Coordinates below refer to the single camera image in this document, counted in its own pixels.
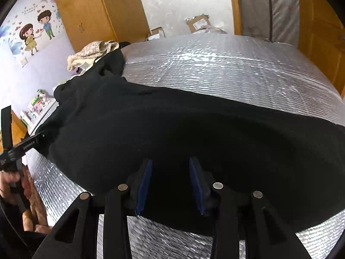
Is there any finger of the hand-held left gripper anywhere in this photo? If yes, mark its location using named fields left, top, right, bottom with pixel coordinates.
left=20, top=132, right=46, bottom=155

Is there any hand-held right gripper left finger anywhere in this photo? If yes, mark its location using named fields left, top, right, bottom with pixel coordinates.
left=32, top=158, right=154, bottom=259

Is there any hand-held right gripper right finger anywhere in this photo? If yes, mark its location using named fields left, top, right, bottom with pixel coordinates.
left=189, top=156, right=313, bottom=259

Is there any black garment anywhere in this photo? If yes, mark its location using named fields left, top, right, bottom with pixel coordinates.
left=35, top=49, right=345, bottom=236

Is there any person's left forearm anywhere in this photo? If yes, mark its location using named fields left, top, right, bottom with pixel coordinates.
left=0, top=201, right=47, bottom=259

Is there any person's left hand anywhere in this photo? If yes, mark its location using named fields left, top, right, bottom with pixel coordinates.
left=0, top=171, right=21, bottom=199

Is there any wooden furniture panel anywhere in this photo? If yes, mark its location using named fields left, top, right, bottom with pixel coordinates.
left=11, top=113, right=29, bottom=141

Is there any grey drawer cabinet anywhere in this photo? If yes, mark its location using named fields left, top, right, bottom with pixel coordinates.
left=28, top=101, right=60, bottom=137

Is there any pile of colourful packets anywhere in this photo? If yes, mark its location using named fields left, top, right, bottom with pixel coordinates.
left=19, top=88, right=57, bottom=127

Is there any floral bed sheet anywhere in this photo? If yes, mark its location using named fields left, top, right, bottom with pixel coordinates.
left=23, top=173, right=53, bottom=234

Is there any beige blanket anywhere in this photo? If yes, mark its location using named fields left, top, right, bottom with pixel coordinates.
left=67, top=40, right=119, bottom=72

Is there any wooden wardrobe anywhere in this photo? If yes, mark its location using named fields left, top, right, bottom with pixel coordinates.
left=52, top=0, right=151, bottom=53

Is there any small white box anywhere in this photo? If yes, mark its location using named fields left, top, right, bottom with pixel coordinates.
left=147, top=27, right=165, bottom=42

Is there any cardboard box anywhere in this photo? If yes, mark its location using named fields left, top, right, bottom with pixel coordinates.
left=186, top=15, right=213, bottom=33

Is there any grey plastic door curtain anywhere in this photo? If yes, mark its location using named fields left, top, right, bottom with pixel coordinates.
left=237, top=0, right=301, bottom=44

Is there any wooden door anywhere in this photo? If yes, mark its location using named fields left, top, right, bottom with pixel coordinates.
left=296, top=0, right=345, bottom=98

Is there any cartoon wall sticker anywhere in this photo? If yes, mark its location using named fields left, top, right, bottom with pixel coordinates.
left=0, top=0, right=65, bottom=68

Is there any wooden door frame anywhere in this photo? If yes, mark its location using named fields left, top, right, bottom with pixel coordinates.
left=228, top=0, right=243, bottom=35

